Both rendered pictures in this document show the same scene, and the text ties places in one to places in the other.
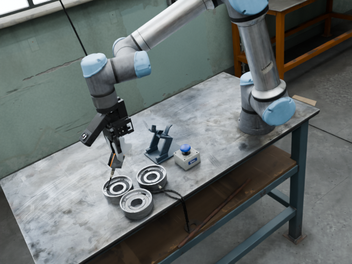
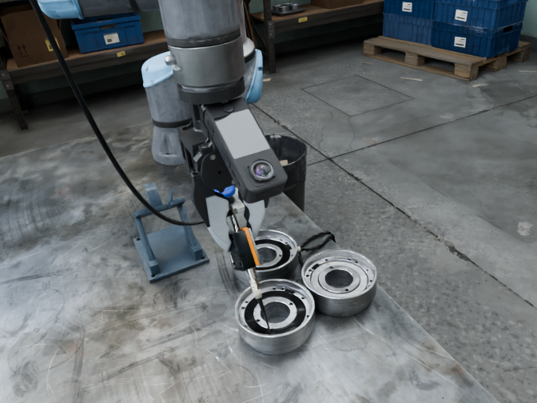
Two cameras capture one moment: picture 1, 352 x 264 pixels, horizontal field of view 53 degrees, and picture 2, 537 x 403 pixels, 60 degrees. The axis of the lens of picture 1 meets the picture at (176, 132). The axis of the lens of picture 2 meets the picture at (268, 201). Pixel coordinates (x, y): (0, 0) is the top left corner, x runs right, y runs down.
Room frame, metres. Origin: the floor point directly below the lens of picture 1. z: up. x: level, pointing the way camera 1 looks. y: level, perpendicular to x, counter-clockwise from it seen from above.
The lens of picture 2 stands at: (0.86, 0.67, 1.28)
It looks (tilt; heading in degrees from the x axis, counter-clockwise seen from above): 32 degrees down; 278
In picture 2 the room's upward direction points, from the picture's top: 6 degrees counter-clockwise
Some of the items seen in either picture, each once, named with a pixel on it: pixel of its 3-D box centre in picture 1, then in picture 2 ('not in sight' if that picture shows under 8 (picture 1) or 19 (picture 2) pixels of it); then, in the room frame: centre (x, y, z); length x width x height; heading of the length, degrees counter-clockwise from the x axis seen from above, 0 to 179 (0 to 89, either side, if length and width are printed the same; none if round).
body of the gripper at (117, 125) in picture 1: (113, 119); (216, 130); (0.98, 0.19, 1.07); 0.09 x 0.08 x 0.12; 120
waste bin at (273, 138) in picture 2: not in sight; (270, 193); (1.08, -1.08, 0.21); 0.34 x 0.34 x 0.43
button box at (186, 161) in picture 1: (188, 156); (226, 209); (1.04, -0.03, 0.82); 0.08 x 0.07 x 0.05; 120
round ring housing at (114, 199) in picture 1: (118, 189); (275, 317); (0.93, 0.23, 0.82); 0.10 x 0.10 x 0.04
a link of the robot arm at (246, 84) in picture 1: (256, 89); (173, 83); (1.18, -0.33, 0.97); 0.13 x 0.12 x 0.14; 9
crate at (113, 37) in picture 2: not in sight; (107, 30); (2.54, -3.15, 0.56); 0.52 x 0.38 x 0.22; 27
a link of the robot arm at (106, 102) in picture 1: (104, 98); (204, 61); (0.98, 0.20, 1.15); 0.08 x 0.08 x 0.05
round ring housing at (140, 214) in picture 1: (137, 204); (339, 282); (0.84, 0.17, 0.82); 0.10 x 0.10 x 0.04
